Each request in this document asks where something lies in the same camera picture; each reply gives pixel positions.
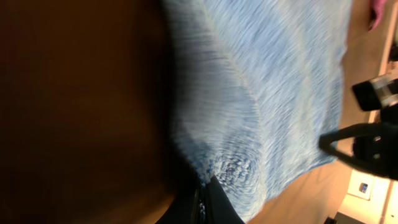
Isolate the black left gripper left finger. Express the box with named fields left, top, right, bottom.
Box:
left=156, top=184, right=201, bottom=224

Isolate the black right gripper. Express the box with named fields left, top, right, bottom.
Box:
left=318, top=105, right=397, bottom=180

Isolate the blue microfiber cloth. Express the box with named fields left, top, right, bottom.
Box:
left=164, top=0, right=352, bottom=222

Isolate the purple microfiber cloth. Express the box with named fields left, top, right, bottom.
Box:
left=369, top=0, right=387, bottom=31

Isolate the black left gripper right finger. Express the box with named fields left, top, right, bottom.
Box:
left=203, top=176, right=244, bottom=224

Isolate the white wall outlet box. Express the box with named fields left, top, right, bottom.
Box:
left=347, top=170, right=374, bottom=201

